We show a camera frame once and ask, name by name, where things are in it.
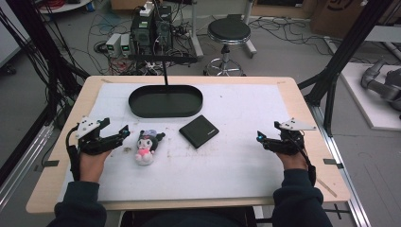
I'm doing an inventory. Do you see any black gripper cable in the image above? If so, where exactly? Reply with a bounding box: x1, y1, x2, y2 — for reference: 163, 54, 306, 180
292, 138, 318, 187
64, 123, 81, 183

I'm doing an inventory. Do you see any black round stool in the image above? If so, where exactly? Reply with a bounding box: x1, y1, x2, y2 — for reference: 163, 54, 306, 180
203, 16, 258, 78

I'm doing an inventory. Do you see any black computer tower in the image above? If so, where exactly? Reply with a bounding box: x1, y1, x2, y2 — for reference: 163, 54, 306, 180
130, 12, 156, 56
154, 5, 174, 55

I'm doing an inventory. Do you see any black oval tray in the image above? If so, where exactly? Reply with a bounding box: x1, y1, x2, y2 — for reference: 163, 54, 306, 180
128, 83, 204, 119

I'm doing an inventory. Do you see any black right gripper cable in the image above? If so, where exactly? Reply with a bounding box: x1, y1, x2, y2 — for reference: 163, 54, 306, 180
292, 138, 318, 187

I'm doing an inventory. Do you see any black metal frame post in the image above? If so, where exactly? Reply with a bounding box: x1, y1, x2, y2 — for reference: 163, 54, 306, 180
297, 0, 395, 137
6, 0, 91, 127

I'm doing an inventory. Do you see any white platform board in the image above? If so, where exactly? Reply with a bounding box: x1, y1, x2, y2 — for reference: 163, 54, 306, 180
340, 61, 401, 131

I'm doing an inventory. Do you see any white power strip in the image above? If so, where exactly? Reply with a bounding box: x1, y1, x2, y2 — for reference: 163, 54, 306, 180
139, 1, 155, 18

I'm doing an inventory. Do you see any person's dark lap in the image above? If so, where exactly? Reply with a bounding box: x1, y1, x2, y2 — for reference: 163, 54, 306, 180
119, 207, 258, 227

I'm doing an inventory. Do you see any person's left hand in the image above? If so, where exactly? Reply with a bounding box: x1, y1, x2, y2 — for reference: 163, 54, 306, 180
78, 149, 112, 183

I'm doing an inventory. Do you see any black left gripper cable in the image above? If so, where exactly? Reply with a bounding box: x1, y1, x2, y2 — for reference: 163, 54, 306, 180
64, 123, 81, 183

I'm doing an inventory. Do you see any tangle of floor cables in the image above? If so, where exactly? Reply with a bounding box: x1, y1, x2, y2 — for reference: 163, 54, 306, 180
247, 16, 373, 64

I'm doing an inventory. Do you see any aluminium rail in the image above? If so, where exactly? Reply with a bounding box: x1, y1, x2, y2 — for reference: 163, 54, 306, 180
308, 103, 374, 227
0, 124, 55, 212

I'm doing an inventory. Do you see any brown cardboard box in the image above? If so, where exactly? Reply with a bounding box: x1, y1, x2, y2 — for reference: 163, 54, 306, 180
309, 0, 401, 40

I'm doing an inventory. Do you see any black flat square box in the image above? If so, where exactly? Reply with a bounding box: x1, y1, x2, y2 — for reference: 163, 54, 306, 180
178, 114, 220, 149

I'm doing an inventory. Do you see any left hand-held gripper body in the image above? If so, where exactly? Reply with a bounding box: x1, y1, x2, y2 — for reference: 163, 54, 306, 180
75, 115, 112, 156

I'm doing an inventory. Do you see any grey power supply unit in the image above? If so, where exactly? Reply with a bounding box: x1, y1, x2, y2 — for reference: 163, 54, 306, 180
105, 32, 123, 59
119, 33, 131, 58

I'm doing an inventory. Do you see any person's right hand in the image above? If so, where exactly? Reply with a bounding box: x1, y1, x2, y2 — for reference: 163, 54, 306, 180
275, 150, 309, 172

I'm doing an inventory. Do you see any black stand with crossbar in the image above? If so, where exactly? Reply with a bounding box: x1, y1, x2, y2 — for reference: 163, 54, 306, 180
127, 53, 199, 96

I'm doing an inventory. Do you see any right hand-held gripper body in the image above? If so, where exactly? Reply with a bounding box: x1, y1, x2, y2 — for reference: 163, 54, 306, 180
273, 117, 318, 156

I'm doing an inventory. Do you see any white table mat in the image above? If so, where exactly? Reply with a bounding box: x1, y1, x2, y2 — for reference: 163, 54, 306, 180
57, 81, 305, 203

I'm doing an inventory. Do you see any black and pink plush toy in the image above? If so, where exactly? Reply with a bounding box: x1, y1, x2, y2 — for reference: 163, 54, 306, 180
134, 129, 166, 166

